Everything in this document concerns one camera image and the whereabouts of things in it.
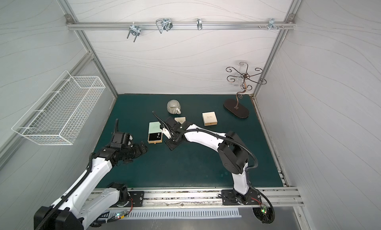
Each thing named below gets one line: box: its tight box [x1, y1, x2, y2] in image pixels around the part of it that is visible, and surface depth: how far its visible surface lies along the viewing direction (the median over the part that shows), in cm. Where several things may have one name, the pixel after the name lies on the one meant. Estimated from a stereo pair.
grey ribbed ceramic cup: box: [166, 99, 182, 115], surface depth 106 cm
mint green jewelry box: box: [147, 121, 164, 145], surface depth 95 cm
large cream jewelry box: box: [201, 111, 218, 126], surface depth 104 cm
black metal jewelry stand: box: [223, 61, 268, 119], surface depth 110 cm
